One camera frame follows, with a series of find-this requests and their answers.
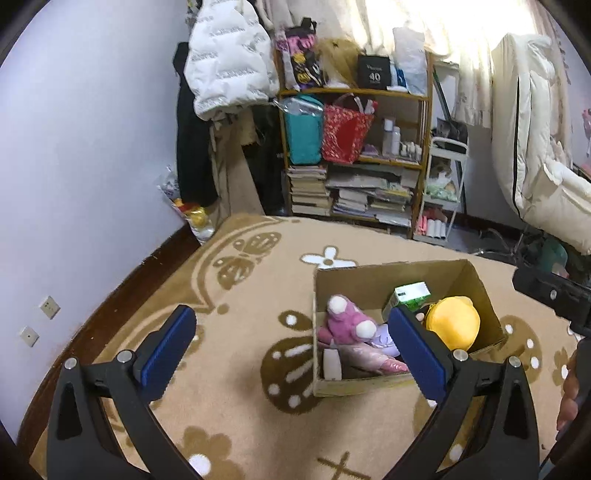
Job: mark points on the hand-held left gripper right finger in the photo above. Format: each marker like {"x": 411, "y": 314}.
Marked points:
{"x": 415, "y": 355}

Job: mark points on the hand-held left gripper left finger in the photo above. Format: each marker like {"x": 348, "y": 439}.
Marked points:
{"x": 166, "y": 350}

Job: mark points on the pink plastic-wrapped plush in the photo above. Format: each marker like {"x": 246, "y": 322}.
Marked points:
{"x": 369, "y": 360}

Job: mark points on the yellow round plush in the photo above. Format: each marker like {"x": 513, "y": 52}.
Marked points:
{"x": 455, "y": 323}

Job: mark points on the green tissue packet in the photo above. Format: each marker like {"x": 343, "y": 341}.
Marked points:
{"x": 411, "y": 293}

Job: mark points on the pink plush toy white paws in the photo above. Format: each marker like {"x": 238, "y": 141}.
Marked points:
{"x": 344, "y": 323}

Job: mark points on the brown cardboard box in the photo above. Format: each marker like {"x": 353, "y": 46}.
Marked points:
{"x": 360, "y": 281}

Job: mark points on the person's right hand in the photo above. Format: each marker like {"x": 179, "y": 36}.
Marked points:
{"x": 571, "y": 392}

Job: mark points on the green container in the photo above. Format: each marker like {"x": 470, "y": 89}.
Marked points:
{"x": 554, "y": 256}

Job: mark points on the black chair base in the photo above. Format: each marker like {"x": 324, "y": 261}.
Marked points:
{"x": 508, "y": 249}

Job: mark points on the beige patterned rug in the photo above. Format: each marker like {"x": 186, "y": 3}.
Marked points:
{"x": 231, "y": 332}

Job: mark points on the white rolls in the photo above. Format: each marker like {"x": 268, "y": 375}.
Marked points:
{"x": 436, "y": 228}

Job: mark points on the pink packets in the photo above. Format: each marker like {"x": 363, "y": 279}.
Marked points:
{"x": 422, "y": 225}

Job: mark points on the colourful bags and toys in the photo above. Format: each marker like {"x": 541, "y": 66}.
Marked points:
{"x": 198, "y": 217}

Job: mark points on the pale green bag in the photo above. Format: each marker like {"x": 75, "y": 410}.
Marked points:
{"x": 441, "y": 191}

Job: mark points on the white padded duvet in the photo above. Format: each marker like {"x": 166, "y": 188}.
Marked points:
{"x": 531, "y": 138}

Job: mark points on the pile of books and papers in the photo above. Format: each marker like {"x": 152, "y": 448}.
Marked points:
{"x": 369, "y": 198}

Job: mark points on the brown white plush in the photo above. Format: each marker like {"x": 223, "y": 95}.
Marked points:
{"x": 441, "y": 171}

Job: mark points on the white trolley cart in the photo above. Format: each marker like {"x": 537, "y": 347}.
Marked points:
{"x": 455, "y": 152}

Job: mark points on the beige coat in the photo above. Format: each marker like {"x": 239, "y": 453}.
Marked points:
{"x": 235, "y": 184}

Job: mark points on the black dustpan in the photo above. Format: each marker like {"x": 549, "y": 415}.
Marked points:
{"x": 452, "y": 131}

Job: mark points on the stack of books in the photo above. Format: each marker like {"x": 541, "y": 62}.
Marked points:
{"x": 309, "y": 189}

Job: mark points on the black coat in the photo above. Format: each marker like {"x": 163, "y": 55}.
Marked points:
{"x": 194, "y": 152}

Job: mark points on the row of small cosmetic bottles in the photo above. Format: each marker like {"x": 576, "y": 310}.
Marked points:
{"x": 411, "y": 151}

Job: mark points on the short white bottle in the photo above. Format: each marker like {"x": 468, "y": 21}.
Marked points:
{"x": 397, "y": 142}

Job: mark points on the tall white bottle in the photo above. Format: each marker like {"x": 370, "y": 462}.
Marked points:
{"x": 388, "y": 138}

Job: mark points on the red patterned gift bag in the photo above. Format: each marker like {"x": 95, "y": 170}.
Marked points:
{"x": 344, "y": 138}

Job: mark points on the cream floral curtain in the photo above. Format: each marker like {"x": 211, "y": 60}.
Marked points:
{"x": 471, "y": 69}

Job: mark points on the teal bag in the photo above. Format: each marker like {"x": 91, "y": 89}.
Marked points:
{"x": 302, "y": 138}

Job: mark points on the wooden bookshelf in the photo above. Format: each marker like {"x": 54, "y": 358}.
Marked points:
{"x": 351, "y": 92}

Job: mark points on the white plastic bag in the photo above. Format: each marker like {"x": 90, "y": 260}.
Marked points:
{"x": 411, "y": 55}

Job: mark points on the black box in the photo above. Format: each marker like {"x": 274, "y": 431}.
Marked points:
{"x": 374, "y": 71}

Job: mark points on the white puffer jacket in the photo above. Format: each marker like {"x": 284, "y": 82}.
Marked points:
{"x": 226, "y": 60}

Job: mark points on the blonde wig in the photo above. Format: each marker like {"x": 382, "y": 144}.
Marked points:
{"x": 339, "y": 60}

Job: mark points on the black pink printed tote bag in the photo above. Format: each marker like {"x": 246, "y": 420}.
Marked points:
{"x": 300, "y": 55}

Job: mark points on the white wall socket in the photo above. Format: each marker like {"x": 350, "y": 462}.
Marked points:
{"x": 29, "y": 337}
{"x": 49, "y": 307}

